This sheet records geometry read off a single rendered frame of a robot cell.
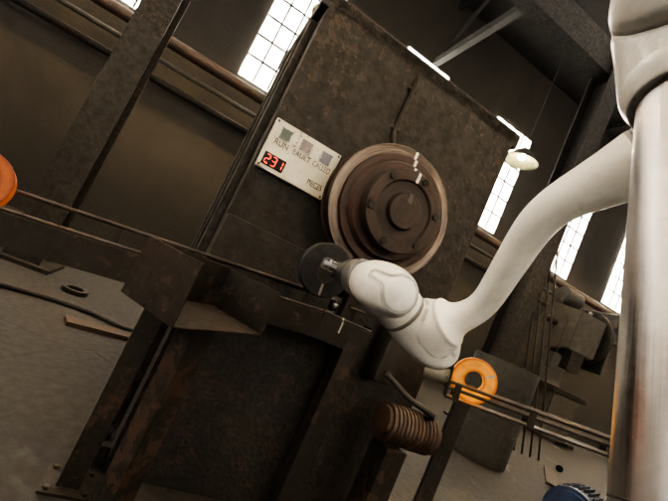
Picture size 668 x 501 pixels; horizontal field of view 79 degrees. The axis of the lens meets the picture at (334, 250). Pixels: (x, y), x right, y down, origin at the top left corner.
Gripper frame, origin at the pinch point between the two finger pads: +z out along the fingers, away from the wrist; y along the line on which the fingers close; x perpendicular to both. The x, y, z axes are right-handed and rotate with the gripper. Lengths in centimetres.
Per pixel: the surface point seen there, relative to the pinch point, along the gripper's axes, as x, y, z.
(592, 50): 408, 320, 297
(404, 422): -35, 46, 0
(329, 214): 15.3, 0.2, 19.3
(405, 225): 22.7, 22.2, 10.3
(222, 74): 205, -78, 566
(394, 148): 46, 11, 21
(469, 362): -9, 66, 6
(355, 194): 24.6, 4.1, 16.0
